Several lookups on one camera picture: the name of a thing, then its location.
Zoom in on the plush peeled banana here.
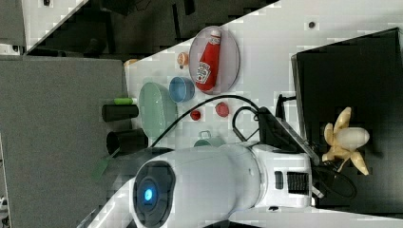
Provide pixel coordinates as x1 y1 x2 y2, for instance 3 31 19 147
322 107 370 176

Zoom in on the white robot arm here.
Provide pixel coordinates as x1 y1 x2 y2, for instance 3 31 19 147
86 143 312 228

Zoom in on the small plush strawberry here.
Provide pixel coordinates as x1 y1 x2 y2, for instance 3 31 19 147
190 110 202 121

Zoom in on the large plush strawberry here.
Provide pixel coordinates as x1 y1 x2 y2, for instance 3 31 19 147
215 102 229 118

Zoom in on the green metal pot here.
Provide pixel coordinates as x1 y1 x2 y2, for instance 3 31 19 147
194 130 225 147

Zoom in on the blue plastic bowl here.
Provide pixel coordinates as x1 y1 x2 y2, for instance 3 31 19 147
169 77 195 103

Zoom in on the plush ketchup bottle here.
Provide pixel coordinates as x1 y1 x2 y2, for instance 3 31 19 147
196 29 221 91

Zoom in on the green plastic colander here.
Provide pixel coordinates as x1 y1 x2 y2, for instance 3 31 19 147
139 82 177 140

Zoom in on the plush orange slice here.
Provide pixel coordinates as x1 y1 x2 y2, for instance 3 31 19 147
177 52 189 68

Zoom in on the black cup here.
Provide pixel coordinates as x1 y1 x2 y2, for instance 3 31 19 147
102 104 139 123

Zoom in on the green slotted spatula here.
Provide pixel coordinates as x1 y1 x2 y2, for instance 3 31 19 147
91 148 120 181

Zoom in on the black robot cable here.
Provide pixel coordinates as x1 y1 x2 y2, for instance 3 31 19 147
150 94 357 200

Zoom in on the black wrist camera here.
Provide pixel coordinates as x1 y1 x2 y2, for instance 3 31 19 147
257 106 320 165

